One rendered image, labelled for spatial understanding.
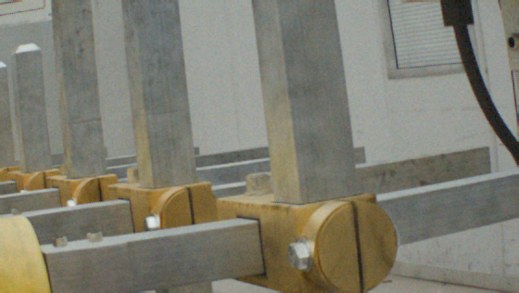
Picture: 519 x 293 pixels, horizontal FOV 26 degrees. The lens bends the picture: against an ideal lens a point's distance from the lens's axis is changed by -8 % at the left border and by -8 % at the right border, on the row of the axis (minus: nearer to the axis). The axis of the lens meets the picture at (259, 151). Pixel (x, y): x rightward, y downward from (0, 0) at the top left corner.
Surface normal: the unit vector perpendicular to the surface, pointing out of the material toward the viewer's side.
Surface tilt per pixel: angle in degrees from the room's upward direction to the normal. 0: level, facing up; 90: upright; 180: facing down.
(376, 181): 90
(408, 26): 90
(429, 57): 90
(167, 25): 90
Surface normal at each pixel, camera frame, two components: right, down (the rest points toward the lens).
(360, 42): -0.91, 0.13
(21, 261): 0.29, -0.47
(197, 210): 0.39, 0.00
